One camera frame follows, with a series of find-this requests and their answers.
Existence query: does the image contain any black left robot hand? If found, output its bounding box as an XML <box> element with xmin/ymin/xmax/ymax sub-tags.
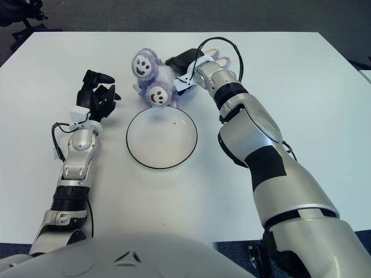
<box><xmin>76</xmin><ymin>69</ymin><xmax>122</xmax><ymax>122</ymax></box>

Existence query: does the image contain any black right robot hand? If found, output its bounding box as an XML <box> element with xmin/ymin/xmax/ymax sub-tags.
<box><xmin>165</xmin><ymin>49</ymin><xmax>201</xmax><ymax>75</ymax></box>

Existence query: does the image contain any purple plush bunny doll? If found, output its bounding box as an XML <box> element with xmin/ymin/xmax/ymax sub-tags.
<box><xmin>132</xmin><ymin>47</ymin><xmax>232</xmax><ymax>107</ymax></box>

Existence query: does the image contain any white plate with black rim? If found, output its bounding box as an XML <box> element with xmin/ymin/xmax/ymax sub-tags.
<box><xmin>126</xmin><ymin>106</ymin><xmax>198</xmax><ymax>170</ymax></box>

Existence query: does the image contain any black office chair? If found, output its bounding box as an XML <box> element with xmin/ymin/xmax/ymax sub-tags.
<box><xmin>0</xmin><ymin>0</ymin><xmax>63</xmax><ymax>52</ymax></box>

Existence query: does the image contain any silver robot torso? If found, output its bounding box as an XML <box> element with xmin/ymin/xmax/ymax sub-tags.
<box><xmin>0</xmin><ymin>228</ymin><xmax>256</xmax><ymax>278</ymax></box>

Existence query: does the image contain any black metal stand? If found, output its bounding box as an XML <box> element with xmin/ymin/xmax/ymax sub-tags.
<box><xmin>248</xmin><ymin>244</ymin><xmax>273</xmax><ymax>278</ymax></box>

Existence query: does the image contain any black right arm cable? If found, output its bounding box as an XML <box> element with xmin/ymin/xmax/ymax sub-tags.
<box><xmin>197</xmin><ymin>36</ymin><xmax>243</xmax><ymax>81</ymax></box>

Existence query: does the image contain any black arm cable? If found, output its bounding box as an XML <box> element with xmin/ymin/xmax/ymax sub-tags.
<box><xmin>197</xmin><ymin>36</ymin><xmax>243</xmax><ymax>81</ymax></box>
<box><xmin>51</xmin><ymin>122</ymin><xmax>76</xmax><ymax>162</ymax></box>

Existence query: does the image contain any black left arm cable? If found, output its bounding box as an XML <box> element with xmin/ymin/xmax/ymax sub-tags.
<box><xmin>51</xmin><ymin>122</ymin><xmax>76</xmax><ymax>162</ymax></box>

